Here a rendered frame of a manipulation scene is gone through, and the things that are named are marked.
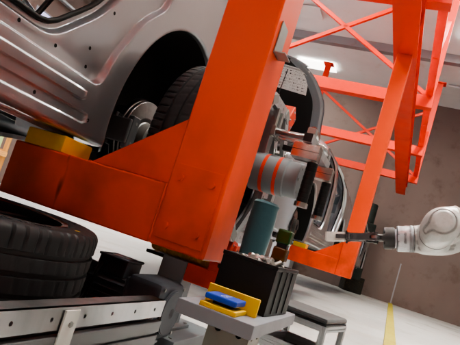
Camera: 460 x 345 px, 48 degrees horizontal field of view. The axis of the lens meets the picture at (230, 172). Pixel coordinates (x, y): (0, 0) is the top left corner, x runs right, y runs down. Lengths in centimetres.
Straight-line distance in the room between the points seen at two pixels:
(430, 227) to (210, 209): 69
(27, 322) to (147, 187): 57
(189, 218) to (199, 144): 20
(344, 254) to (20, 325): 470
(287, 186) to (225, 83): 54
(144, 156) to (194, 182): 18
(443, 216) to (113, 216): 95
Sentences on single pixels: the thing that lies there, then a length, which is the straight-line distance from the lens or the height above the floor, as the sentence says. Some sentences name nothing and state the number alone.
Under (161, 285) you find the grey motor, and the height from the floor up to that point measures 40.
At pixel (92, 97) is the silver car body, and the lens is 161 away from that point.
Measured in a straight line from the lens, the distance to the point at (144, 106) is 207.
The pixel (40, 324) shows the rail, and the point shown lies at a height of 36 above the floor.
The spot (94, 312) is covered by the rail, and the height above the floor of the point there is 38.
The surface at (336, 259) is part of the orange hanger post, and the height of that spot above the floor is 67.
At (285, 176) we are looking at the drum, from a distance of 177.
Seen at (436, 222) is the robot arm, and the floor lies 82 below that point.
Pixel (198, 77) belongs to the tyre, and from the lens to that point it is 177.
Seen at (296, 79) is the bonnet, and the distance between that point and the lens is 524.
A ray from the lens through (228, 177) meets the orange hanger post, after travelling 129.
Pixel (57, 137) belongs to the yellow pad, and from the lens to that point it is 157.
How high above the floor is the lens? 61
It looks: 6 degrees up
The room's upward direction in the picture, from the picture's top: 18 degrees clockwise
